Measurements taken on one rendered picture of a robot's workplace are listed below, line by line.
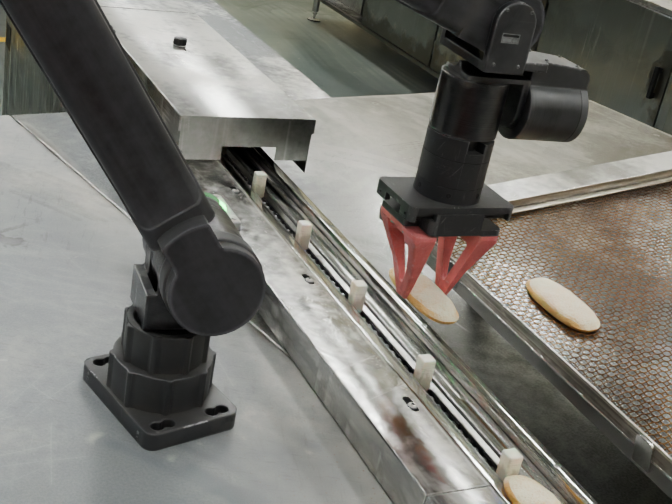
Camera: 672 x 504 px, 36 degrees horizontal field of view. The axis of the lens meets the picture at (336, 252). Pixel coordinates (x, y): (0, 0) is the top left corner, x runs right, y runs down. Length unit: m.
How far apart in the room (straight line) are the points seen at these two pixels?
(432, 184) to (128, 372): 0.29
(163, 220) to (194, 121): 0.51
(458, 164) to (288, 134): 0.51
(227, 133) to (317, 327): 0.41
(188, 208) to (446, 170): 0.22
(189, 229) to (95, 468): 0.20
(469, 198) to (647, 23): 2.90
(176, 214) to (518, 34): 0.29
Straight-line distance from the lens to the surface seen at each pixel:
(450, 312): 0.90
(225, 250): 0.78
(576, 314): 1.00
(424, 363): 0.93
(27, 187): 1.27
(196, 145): 1.29
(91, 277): 1.08
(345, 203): 1.35
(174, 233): 0.77
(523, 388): 1.03
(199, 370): 0.86
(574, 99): 0.89
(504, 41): 0.82
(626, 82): 3.79
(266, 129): 1.31
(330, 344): 0.93
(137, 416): 0.85
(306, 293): 1.01
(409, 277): 0.89
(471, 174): 0.86
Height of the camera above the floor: 1.32
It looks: 25 degrees down
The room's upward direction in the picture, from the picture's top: 11 degrees clockwise
